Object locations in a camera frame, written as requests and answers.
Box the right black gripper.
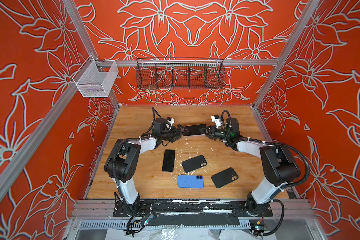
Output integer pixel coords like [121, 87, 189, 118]
[199, 125, 233, 141]

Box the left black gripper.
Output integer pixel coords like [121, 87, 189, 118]
[159, 125, 188, 142]

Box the black smartphone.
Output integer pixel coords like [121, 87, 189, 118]
[162, 150, 176, 172]
[183, 124, 207, 137]

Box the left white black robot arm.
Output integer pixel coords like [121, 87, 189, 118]
[104, 108, 189, 215]

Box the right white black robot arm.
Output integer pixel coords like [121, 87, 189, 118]
[199, 110, 310, 216]

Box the black phone case centre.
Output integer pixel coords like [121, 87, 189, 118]
[182, 155, 208, 173]

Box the black phone case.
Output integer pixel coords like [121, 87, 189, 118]
[211, 168, 239, 189]
[182, 155, 208, 173]

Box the black phone case right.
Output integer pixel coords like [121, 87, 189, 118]
[211, 168, 239, 189]

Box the blue phone case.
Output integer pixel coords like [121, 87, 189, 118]
[178, 175, 204, 189]

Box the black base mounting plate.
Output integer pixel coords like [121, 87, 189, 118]
[112, 198, 274, 218]

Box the clear plastic bin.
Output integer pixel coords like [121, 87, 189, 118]
[73, 55, 119, 98]

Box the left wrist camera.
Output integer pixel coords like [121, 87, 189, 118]
[167, 117, 175, 126]

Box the black wire basket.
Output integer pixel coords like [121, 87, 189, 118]
[136, 57, 226, 90]

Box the grey cable duct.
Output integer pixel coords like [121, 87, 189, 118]
[77, 219, 251, 230]

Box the black cable bundle left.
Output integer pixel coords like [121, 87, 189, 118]
[113, 191, 154, 236]

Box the black cable right base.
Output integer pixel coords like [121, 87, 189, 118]
[250, 199, 286, 238]

